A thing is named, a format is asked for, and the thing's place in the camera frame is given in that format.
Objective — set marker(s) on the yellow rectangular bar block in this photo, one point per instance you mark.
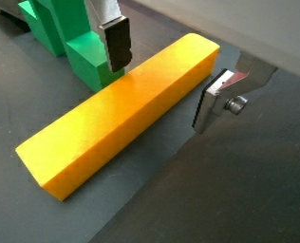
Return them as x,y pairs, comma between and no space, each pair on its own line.
73,147

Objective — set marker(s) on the green stepped arch block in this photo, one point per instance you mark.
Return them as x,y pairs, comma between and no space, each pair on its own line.
59,24

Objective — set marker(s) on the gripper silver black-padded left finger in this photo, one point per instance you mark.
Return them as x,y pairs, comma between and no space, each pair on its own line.
112,26

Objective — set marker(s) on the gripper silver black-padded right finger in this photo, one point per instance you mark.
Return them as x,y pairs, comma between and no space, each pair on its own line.
222,93

